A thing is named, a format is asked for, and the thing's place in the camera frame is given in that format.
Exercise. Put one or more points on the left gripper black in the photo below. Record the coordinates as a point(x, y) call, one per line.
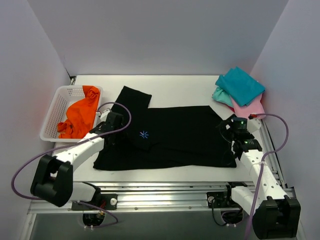
point(119, 127)

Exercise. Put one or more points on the pink folded t shirt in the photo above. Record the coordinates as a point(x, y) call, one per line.
point(255, 107)

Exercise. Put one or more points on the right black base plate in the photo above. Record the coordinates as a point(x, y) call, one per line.
point(219, 199)

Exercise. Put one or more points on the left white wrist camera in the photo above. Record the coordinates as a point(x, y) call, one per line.
point(102, 116)

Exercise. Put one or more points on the orange t shirt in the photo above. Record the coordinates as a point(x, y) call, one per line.
point(80, 116)

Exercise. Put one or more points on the black t shirt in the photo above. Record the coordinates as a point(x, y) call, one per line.
point(158, 138)

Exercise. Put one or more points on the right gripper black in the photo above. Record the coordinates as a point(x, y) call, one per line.
point(225, 125)

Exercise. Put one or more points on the white plastic basket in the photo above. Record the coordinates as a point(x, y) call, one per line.
point(63, 98)

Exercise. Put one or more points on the teal folded t shirt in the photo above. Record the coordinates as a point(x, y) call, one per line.
point(240, 86)

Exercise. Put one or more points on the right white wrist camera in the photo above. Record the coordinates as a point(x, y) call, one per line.
point(253, 123)

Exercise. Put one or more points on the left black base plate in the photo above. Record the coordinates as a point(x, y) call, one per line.
point(107, 201)

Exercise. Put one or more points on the mint green folded t shirt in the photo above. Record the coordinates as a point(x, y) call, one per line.
point(221, 96)

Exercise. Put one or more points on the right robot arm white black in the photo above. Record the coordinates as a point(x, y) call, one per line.
point(272, 213)

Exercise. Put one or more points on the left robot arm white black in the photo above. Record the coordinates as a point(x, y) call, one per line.
point(54, 177)

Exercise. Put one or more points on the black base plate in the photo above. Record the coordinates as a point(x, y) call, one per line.
point(219, 199)
point(107, 201)

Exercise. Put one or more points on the aluminium rail frame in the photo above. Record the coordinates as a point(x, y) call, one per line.
point(167, 193)

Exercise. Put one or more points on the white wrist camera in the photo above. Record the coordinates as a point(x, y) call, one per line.
point(253, 123)
point(102, 116)

